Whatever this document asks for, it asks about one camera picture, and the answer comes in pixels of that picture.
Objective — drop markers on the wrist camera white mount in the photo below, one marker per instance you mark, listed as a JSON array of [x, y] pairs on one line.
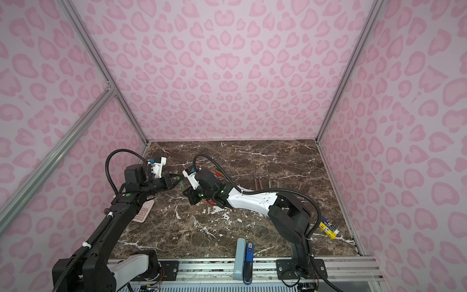
[[156, 165], [190, 174]]

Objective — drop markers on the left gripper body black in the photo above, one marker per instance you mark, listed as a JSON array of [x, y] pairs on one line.
[[166, 180]]

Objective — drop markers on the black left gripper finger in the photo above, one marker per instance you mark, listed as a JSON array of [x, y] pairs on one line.
[[176, 177], [177, 185]]

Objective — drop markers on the aluminium frame corner post right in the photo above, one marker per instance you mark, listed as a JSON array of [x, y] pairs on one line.
[[378, 7]]

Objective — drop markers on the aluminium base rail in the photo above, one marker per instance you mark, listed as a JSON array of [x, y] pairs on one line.
[[350, 274]]

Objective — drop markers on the aluminium diagonal frame bar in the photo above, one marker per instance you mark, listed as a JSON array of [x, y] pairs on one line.
[[36, 179]]

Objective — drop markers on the blue grey camera mount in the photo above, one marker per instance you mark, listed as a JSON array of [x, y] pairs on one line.
[[244, 259]]

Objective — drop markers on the pink calculator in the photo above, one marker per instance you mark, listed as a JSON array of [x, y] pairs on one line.
[[144, 212]]

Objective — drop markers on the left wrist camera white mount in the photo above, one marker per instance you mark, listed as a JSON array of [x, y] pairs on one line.
[[156, 165]]

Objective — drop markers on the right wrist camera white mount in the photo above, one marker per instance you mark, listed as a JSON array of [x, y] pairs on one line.
[[190, 174]]

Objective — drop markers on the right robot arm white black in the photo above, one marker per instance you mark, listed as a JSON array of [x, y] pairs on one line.
[[295, 215]]

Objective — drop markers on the aluminium frame corner post left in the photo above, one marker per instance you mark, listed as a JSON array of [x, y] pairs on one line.
[[78, 25]]

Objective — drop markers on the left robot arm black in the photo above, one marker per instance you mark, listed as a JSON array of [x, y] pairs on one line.
[[87, 269]]

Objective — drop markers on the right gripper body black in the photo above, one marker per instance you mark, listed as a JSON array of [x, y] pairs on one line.
[[190, 193]]

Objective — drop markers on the aluminium frame corner post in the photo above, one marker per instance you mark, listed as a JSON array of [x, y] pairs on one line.
[[78, 25], [378, 7]]

